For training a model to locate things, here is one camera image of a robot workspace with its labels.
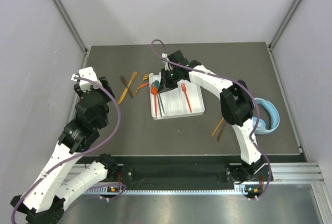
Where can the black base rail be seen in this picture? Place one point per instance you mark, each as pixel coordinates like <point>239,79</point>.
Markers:
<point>197,172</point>

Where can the gold metal spoon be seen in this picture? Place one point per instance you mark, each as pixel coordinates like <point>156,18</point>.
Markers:
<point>145,77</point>

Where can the orange plastic fork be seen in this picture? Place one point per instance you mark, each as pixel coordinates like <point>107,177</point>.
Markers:
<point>183,88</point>

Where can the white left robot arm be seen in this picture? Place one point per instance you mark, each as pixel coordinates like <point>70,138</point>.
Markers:
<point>50,196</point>

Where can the grey cable duct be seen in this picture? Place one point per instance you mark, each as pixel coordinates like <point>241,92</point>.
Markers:
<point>236,189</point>

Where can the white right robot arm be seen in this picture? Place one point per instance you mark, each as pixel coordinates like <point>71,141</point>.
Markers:
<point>236,104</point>

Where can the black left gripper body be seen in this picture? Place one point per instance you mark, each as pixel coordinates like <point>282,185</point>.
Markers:
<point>106,85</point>

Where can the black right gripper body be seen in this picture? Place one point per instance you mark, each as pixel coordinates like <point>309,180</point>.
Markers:
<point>170,79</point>

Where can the gold metal knife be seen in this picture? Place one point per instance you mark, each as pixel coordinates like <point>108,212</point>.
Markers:
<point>125,92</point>

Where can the teal plastic spoon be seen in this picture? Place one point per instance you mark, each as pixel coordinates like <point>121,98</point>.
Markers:
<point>156,85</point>

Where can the light blue headphones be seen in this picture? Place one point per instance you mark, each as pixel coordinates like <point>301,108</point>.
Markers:
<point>263,127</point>

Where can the orange plastic spoon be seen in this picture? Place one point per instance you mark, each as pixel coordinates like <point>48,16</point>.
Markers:
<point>155,99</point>

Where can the white divided utensil tray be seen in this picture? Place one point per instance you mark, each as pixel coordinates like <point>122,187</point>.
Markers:
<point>175,105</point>

